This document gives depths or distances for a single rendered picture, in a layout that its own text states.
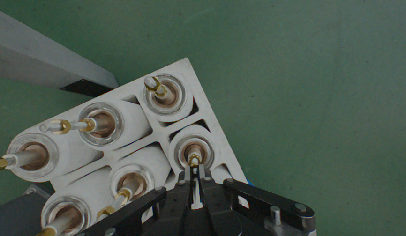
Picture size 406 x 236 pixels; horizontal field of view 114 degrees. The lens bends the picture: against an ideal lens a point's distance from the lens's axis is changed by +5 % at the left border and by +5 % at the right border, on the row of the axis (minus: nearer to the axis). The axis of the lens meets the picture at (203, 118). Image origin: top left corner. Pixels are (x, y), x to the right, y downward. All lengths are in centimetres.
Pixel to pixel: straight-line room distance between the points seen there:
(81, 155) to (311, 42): 81
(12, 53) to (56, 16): 44
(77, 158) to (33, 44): 20
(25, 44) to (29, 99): 40
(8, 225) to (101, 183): 33
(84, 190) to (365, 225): 98
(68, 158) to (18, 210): 37
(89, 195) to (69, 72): 24
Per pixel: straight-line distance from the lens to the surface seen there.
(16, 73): 39
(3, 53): 34
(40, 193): 72
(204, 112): 31
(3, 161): 33
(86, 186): 34
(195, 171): 16
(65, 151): 33
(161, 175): 27
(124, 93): 35
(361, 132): 85
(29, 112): 74
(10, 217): 67
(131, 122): 27
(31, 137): 35
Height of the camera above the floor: 49
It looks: 86 degrees down
